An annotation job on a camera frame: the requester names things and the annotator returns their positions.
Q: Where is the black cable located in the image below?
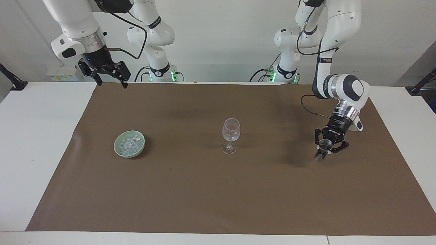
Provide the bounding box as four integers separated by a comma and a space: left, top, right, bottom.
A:
296, 0, 340, 56
248, 63, 274, 82
102, 6, 148, 60
300, 94, 335, 120
134, 66, 151, 83

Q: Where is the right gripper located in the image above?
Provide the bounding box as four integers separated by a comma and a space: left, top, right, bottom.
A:
77, 45, 132, 89

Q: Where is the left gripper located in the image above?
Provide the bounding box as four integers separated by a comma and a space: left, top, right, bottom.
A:
314, 114, 354, 154

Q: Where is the clear wine glass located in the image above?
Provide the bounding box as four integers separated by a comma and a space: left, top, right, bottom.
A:
222, 118, 241, 155

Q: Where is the small clear glass cup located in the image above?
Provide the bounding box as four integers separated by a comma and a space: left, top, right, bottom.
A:
314, 139, 333, 163

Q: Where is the clear ice cubes heap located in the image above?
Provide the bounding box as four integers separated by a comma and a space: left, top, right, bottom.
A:
119, 135, 143, 156

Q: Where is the green ceramic bowl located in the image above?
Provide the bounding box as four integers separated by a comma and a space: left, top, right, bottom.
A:
113, 130, 146, 159

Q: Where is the black stand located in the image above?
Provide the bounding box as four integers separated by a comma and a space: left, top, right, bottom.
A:
0, 63, 29, 91
405, 68, 436, 96

